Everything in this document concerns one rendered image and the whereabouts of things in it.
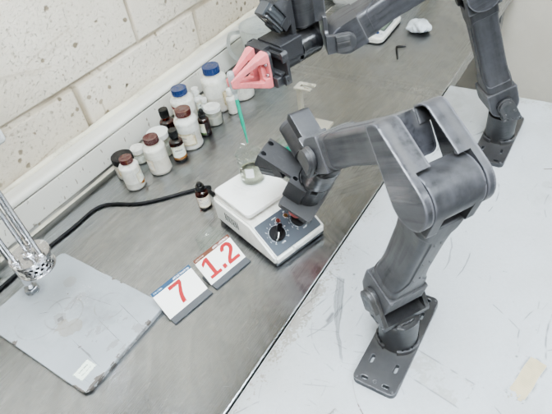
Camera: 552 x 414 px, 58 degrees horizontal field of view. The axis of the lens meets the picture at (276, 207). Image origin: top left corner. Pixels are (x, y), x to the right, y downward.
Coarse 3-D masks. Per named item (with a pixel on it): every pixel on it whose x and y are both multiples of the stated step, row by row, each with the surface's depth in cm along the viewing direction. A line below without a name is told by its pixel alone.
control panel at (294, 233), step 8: (272, 216) 99; (280, 216) 99; (288, 216) 99; (264, 224) 98; (272, 224) 98; (288, 224) 99; (304, 224) 99; (312, 224) 100; (264, 232) 97; (288, 232) 98; (296, 232) 98; (304, 232) 99; (264, 240) 96; (272, 240) 96; (288, 240) 97; (296, 240) 98; (272, 248) 96; (280, 248) 96
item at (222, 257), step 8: (216, 248) 98; (224, 248) 99; (232, 248) 99; (208, 256) 97; (216, 256) 98; (224, 256) 98; (232, 256) 99; (240, 256) 99; (200, 264) 96; (208, 264) 97; (216, 264) 97; (224, 264) 98; (208, 272) 96; (216, 272) 97
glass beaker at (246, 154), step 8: (248, 144) 101; (240, 152) 101; (248, 152) 102; (256, 152) 102; (240, 160) 98; (248, 160) 98; (240, 168) 100; (248, 168) 99; (256, 168) 100; (248, 176) 100; (256, 176) 101; (264, 176) 104; (248, 184) 102; (256, 184) 102
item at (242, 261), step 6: (240, 258) 99; (246, 258) 100; (234, 264) 99; (240, 264) 98; (228, 270) 98; (234, 270) 98; (204, 276) 98; (222, 276) 97; (228, 276) 97; (210, 282) 96; (216, 282) 96; (222, 282) 96; (216, 288) 95
